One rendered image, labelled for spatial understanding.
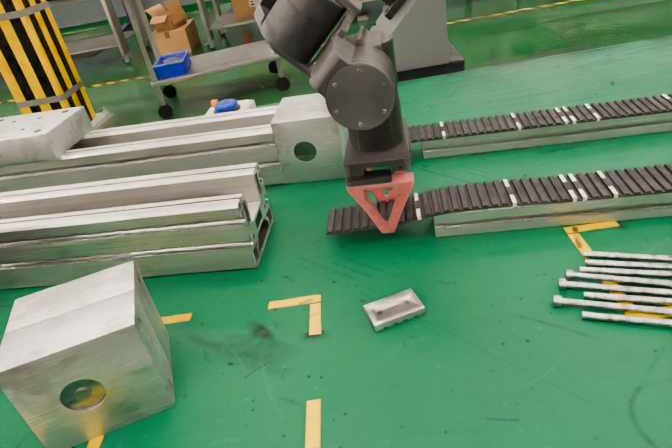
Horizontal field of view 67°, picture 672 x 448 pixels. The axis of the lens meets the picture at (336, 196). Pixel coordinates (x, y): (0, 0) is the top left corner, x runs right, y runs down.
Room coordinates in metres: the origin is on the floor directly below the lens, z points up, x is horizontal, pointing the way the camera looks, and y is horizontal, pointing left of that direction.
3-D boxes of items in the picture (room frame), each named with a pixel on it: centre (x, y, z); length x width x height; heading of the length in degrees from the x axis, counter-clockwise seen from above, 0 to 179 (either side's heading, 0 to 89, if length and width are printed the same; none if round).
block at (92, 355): (0.34, 0.23, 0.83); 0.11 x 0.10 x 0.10; 14
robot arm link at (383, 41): (0.48, -0.05, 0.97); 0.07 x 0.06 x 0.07; 169
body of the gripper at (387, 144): (0.49, -0.05, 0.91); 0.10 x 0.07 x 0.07; 169
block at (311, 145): (0.70, 0.01, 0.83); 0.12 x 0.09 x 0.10; 170
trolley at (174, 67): (3.76, 0.71, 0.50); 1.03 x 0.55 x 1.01; 98
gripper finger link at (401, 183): (0.47, -0.05, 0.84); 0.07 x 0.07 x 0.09; 79
